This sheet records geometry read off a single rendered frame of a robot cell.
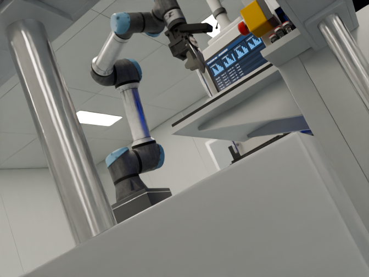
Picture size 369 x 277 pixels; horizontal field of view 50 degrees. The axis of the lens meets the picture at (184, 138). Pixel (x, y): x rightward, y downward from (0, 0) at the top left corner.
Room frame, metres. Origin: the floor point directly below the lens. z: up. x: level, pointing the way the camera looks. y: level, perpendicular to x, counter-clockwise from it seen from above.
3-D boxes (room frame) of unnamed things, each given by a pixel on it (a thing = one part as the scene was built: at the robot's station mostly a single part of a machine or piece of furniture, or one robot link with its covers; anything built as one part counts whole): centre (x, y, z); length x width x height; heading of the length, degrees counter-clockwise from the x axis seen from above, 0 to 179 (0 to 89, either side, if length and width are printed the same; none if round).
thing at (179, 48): (1.28, -0.13, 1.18); 0.09 x 0.08 x 0.12; 65
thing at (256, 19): (1.00, -0.33, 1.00); 0.08 x 0.07 x 0.07; 65
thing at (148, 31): (1.35, -0.07, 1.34); 0.11 x 0.11 x 0.08; 35
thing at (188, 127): (1.46, -0.33, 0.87); 0.70 x 0.48 x 0.02; 155
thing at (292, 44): (0.97, -0.36, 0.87); 0.14 x 0.13 x 0.02; 65
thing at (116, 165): (1.69, 0.30, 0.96); 0.13 x 0.12 x 0.14; 125
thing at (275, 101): (1.24, -0.22, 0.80); 0.34 x 0.03 x 0.13; 65
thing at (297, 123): (1.69, -0.42, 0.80); 0.34 x 0.03 x 0.13; 65
